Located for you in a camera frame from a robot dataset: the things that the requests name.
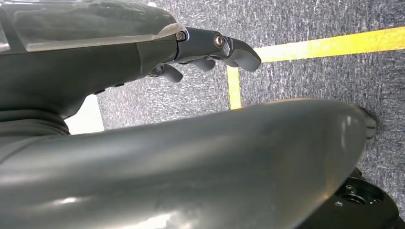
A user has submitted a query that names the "white panel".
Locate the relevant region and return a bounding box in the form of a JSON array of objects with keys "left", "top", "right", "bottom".
[{"left": 64, "top": 94, "right": 106, "bottom": 136}]

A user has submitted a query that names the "yellow floor tape line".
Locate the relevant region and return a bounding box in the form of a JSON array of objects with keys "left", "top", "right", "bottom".
[{"left": 226, "top": 26, "right": 405, "bottom": 111}]

